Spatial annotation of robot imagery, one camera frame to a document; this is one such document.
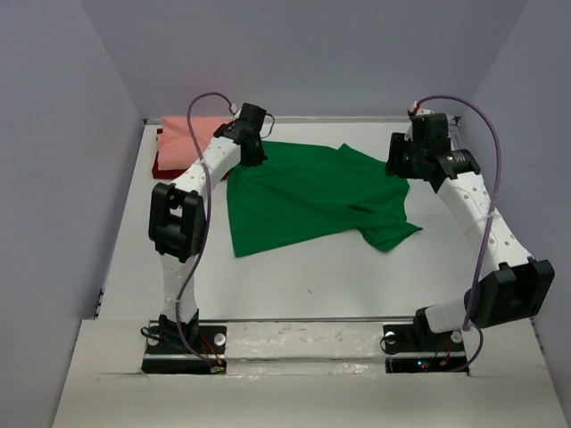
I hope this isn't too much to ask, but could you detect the green t-shirt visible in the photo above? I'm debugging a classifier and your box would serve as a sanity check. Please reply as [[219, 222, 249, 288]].
[[227, 141, 421, 258]]

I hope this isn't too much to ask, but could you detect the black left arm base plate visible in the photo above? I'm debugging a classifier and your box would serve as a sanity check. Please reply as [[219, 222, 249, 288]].
[[140, 323, 228, 375]]

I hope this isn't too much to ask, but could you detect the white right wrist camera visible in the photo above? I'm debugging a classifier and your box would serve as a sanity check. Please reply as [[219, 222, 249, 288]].
[[407, 101, 434, 119]]

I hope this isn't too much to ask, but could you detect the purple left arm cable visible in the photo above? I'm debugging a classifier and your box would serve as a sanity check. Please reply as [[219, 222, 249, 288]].
[[176, 92, 237, 371]]

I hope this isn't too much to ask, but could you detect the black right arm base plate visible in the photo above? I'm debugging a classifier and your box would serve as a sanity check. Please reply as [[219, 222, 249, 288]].
[[379, 324, 468, 374]]

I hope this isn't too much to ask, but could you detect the pink folded t-shirt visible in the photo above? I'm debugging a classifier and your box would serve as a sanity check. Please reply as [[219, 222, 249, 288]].
[[157, 116, 230, 170]]

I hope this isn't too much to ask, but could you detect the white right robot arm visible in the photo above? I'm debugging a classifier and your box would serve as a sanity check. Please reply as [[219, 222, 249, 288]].
[[385, 110, 555, 350]]

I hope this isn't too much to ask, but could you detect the dark red folded t-shirt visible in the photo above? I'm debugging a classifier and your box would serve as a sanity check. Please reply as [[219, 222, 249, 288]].
[[152, 128, 186, 179]]

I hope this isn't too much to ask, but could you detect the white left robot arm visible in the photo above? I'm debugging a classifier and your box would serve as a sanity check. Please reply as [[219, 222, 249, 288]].
[[148, 103, 269, 359]]

